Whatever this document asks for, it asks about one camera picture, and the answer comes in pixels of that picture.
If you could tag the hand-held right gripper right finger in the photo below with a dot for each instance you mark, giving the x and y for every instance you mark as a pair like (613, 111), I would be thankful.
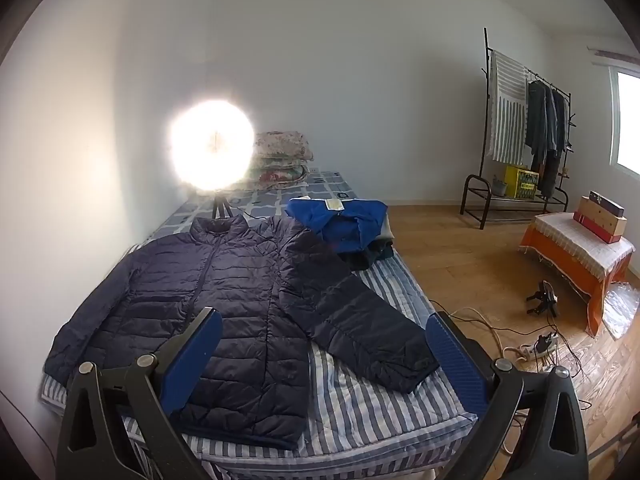
(452, 360)

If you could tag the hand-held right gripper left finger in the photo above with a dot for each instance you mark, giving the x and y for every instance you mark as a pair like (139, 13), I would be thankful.
(190, 357)

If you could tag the navy puffer jacket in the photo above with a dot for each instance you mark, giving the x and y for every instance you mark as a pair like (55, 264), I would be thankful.
(245, 305)

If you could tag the folded dark clothes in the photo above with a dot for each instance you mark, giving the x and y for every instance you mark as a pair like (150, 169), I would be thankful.
(370, 256)

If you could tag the black metal clothes rack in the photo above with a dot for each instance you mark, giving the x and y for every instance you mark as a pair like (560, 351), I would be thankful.
(472, 195)

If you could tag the hanging dark clothes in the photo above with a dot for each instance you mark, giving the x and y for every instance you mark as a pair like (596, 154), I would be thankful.
(545, 125)

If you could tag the white power strip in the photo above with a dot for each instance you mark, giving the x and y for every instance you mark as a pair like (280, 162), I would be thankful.
(537, 347)

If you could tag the striped blue white quilt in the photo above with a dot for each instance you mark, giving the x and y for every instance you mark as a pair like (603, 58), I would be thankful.
(360, 410)

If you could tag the black device on floor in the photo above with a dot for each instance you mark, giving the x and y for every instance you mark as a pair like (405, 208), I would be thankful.
(542, 300)

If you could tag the black lamp tripod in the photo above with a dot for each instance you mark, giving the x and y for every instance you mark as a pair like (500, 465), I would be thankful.
(221, 206)

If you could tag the orange covered low table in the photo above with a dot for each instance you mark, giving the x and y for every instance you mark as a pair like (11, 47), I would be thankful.
(575, 255)

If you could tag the clear bubble wrap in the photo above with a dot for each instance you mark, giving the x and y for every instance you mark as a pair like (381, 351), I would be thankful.
(620, 310)

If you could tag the bright blue garment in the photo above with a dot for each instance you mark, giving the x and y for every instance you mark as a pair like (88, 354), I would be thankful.
(340, 225)

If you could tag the small grey container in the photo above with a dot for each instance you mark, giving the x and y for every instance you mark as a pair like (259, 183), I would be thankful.
(499, 186)

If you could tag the yellow box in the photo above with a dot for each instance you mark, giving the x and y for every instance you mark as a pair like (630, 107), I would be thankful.
(521, 181)

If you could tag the red flat box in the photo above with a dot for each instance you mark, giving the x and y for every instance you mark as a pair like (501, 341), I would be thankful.
(595, 230)

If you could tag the tan cardboard box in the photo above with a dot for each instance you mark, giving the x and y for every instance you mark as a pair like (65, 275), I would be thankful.
(602, 217)

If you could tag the bright round lamp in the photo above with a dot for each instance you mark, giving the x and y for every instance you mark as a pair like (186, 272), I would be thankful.
(211, 146)

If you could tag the patterned blue bedsheet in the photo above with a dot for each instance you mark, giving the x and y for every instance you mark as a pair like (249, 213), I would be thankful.
(330, 185)

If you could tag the dark flat box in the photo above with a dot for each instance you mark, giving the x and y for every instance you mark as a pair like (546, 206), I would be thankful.
(606, 201)

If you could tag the folded floral blanket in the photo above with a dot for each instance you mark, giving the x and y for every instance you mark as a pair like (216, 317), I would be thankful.
(282, 155)

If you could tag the striped grey white towel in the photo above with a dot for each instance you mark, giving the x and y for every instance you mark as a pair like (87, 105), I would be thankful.
(506, 105)

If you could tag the window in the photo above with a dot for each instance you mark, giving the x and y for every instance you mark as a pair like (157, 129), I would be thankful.
(627, 120)

